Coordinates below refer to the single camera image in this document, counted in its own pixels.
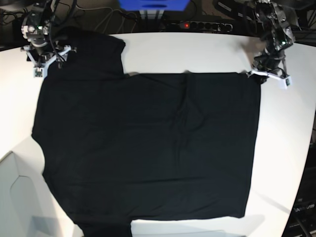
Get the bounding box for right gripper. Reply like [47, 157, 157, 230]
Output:
[20, 32, 77, 71]

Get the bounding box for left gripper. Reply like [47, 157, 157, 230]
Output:
[246, 46, 286, 81]

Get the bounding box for black T-shirt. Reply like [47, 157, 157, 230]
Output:
[32, 27, 261, 237]

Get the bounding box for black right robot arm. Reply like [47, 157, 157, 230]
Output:
[20, 0, 75, 78]

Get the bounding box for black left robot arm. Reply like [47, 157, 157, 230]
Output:
[247, 0, 295, 88]

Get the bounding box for black power strip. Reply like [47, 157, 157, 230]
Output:
[162, 21, 233, 34]

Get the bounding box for blue box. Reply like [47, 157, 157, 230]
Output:
[119, 0, 190, 11]

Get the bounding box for black equipment with label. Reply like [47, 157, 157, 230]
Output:
[282, 166, 316, 237]

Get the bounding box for white plastic bin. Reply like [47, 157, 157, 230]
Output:
[0, 150, 75, 237]

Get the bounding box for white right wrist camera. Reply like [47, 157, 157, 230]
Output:
[33, 67, 44, 78]

